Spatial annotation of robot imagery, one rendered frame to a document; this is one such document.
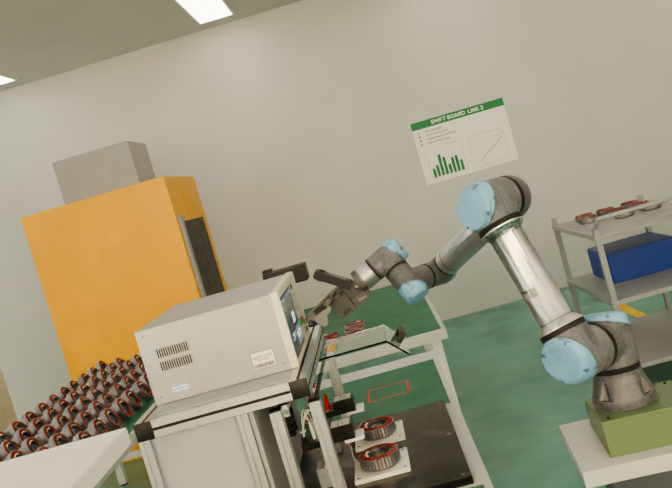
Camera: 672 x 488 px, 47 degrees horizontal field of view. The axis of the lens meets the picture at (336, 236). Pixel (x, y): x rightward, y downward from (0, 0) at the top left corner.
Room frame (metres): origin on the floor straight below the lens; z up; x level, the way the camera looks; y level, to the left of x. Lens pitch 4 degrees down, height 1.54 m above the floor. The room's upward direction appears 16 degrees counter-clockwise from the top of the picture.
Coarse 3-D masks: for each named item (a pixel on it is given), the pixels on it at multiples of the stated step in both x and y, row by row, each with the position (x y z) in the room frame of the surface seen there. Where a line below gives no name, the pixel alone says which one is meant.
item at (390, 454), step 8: (368, 448) 2.07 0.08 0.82; (376, 448) 2.07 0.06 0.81; (384, 448) 2.06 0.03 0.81; (392, 448) 2.02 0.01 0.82; (360, 456) 2.03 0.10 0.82; (368, 456) 2.02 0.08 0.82; (376, 456) 2.00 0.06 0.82; (384, 456) 1.98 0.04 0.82; (392, 456) 1.99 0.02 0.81; (400, 456) 2.02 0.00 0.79; (360, 464) 2.02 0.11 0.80; (368, 464) 1.99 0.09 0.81; (376, 464) 1.98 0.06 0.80; (384, 464) 1.98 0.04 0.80; (392, 464) 1.99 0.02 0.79
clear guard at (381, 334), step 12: (348, 336) 2.42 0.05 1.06; (360, 336) 2.37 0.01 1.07; (372, 336) 2.32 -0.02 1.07; (384, 336) 2.27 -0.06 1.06; (396, 336) 2.36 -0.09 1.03; (324, 348) 2.35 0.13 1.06; (336, 348) 2.30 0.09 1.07; (348, 348) 2.25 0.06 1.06; (360, 348) 2.21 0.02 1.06; (408, 348) 2.27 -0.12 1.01
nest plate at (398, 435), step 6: (396, 426) 2.30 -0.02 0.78; (402, 426) 2.28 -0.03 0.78; (396, 432) 2.24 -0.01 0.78; (402, 432) 2.23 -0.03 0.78; (384, 438) 2.22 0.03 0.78; (390, 438) 2.21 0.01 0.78; (396, 438) 2.20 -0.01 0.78; (402, 438) 2.20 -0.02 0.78; (360, 444) 2.23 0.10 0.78; (366, 444) 2.22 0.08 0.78; (372, 444) 2.20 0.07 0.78; (360, 450) 2.20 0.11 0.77
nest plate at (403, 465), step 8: (400, 448) 2.10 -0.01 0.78; (408, 456) 2.05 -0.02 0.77; (400, 464) 1.99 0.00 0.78; (408, 464) 1.97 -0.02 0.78; (360, 472) 2.01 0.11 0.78; (368, 472) 2.00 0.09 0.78; (376, 472) 1.98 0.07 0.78; (384, 472) 1.97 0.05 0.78; (392, 472) 1.96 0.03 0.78; (400, 472) 1.96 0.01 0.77; (360, 480) 1.96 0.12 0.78; (368, 480) 1.96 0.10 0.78
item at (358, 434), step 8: (336, 424) 2.03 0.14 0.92; (344, 424) 2.01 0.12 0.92; (352, 424) 2.03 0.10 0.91; (336, 432) 2.01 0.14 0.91; (344, 432) 2.01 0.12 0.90; (352, 432) 2.00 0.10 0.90; (360, 432) 2.03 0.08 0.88; (312, 440) 2.03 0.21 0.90; (336, 440) 2.00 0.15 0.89; (344, 440) 2.00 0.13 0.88; (352, 440) 2.01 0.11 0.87; (304, 448) 2.01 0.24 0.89; (312, 448) 2.01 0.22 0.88; (320, 448) 2.01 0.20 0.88
